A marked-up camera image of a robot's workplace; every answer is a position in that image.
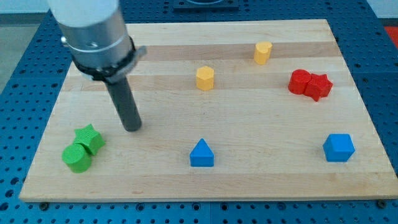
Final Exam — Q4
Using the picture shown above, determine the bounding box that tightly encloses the wooden board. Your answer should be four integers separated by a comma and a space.
20, 19, 397, 203

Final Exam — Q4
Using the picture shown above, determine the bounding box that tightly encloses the yellow hexagon block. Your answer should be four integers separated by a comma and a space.
196, 66, 215, 91

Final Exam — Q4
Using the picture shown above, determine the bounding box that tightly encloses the red cylinder block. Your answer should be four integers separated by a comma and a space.
288, 69, 312, 95

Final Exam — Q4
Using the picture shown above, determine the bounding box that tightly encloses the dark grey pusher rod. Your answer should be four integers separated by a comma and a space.
105, 77, 142, 132

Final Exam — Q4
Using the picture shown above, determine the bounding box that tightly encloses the blue cube block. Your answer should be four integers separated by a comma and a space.
323, 133, 356, 162

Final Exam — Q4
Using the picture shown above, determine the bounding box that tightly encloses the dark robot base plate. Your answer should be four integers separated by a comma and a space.
172, 0, 239, 11

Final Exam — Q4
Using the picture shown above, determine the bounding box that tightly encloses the green cylinder block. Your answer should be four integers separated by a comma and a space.
62, 144, 91, 173

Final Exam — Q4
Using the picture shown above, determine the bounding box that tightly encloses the blue triangle block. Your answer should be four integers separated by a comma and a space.
190, 139, 215, 167

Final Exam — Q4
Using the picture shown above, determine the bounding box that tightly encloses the green star block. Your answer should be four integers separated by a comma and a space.
73, 124, 105, 156

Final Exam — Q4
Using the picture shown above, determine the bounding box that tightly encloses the red star block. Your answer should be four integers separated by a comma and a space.
303, 73, 333, 101

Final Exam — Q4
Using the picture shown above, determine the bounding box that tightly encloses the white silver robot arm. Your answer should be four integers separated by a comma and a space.
48, 0, 147, 83

